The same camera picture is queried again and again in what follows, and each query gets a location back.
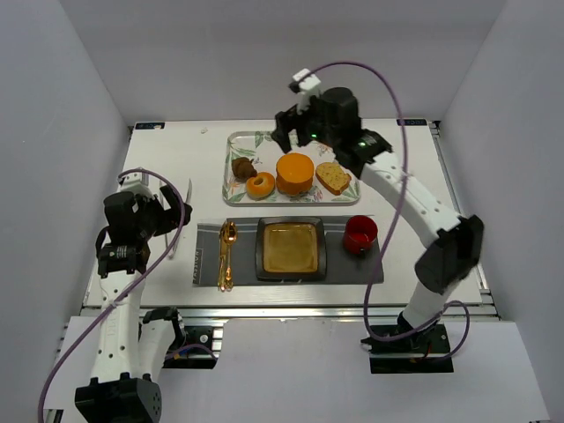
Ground silver metal tongs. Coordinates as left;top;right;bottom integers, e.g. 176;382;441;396
160;178;193;260

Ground orange glazed donut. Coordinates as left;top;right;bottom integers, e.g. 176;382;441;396
246;172;276;200

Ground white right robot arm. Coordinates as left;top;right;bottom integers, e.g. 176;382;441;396
272;83;484;336

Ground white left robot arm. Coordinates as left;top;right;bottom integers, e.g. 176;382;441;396
74;183;191;422

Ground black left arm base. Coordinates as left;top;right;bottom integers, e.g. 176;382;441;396
138;307;215;369

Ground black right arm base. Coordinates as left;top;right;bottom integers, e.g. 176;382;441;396
360;323;454;375

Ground sliced loaf bread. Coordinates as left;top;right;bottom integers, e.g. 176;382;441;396
315;162;352;196

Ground floral serving tray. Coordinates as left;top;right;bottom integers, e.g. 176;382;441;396
222;131;360;206

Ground round orange cake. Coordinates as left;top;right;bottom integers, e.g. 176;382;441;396
276;152;315;197

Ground gold spoon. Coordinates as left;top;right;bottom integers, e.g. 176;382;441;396
224;221;238;291

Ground red cup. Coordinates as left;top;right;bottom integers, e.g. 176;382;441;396
343;215;378;256

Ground square black ceramic plate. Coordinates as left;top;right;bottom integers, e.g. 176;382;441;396
255;216;327;282

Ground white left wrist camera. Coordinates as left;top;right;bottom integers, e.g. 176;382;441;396
118;169;153;198

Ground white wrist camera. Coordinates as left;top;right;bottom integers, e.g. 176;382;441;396
289;68;322;115
118;169;153;198

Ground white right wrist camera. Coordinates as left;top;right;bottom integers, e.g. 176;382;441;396
289;68;322;115

